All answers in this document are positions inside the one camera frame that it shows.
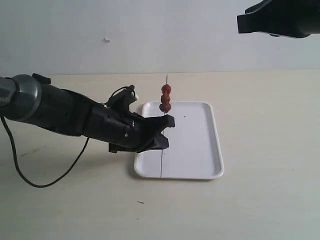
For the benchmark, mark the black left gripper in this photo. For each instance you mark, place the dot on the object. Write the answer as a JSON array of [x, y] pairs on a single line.
[[131, 132]]

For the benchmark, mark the red berry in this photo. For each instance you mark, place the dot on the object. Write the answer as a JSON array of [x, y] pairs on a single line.
[[166, 89], [165, 107], [165, 99]]

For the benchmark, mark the thin metal skewer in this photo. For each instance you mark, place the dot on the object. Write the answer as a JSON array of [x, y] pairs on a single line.
[[163, 130]]

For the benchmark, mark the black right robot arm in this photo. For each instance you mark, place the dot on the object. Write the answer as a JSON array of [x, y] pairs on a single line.
[[281, 18]]

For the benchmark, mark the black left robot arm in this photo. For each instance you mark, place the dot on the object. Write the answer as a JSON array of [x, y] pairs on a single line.
[[32, 99]]

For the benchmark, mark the white plastic tray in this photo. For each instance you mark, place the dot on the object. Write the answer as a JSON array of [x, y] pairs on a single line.
[[194, 151]]

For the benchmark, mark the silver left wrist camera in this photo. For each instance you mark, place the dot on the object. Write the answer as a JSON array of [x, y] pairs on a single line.
[[121, 99]]

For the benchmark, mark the white wall hook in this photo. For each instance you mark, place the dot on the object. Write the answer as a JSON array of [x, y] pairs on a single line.
[[106, 40]]

